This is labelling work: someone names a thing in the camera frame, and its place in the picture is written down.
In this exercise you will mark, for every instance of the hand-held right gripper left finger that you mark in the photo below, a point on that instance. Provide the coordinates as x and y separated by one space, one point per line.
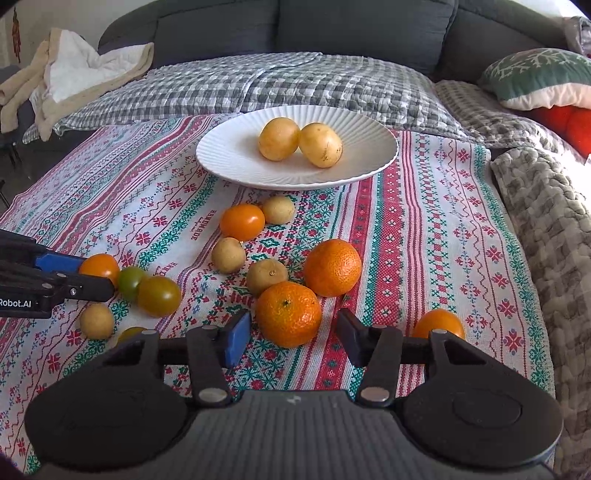
240 339

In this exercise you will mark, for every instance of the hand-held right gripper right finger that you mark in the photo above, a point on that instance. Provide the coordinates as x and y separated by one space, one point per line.
351 337

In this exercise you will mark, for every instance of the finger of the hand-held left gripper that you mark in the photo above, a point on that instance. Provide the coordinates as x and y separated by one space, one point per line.
87 288
60 263

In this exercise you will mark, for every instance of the orange tomato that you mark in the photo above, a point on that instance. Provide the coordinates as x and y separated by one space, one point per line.
101 265
437 323
242 222

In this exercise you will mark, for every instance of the tan longan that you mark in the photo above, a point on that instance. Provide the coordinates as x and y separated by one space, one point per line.
280 209
265 276
228 255
96 321

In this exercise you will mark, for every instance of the green tomato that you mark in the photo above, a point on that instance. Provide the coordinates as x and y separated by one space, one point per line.
128 281

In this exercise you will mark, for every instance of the orange mandarin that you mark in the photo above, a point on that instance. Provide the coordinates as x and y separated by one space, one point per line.
332 267
288 314

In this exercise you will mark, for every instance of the yellow-green tomato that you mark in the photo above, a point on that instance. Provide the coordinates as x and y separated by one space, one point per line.
130 333

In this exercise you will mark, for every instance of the olive yellow tomato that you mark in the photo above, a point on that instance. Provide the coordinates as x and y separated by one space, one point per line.
159 296

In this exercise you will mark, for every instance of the white ribbed plate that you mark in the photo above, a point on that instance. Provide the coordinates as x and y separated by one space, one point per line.
231 152

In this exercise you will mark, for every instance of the yellow passion fruit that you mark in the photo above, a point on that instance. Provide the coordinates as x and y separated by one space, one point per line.
322 145
278 138

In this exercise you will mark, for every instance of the red green patterned tablecloth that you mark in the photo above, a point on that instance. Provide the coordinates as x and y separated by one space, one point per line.
438 207

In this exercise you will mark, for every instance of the beige white blanket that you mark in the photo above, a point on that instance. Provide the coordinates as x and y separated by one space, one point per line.
74 74

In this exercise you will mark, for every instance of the grey quilted throw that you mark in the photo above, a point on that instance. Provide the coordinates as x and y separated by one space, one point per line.
549 240

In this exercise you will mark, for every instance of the grey checked blanket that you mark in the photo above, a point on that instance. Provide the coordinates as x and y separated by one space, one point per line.
277 87

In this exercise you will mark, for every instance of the beige grey checked cover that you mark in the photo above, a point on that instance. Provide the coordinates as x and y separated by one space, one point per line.
489 115

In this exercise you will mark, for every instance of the red cushion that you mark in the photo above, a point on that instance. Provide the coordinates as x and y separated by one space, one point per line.
568 124

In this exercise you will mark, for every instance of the dark grey sofa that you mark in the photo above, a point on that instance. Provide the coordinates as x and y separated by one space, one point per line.
360 27

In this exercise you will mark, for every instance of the green snowflake pillow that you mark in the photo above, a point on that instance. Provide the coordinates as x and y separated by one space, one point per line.
535 74

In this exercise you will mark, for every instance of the red wall ornament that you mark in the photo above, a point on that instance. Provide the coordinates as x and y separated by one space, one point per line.
16 37

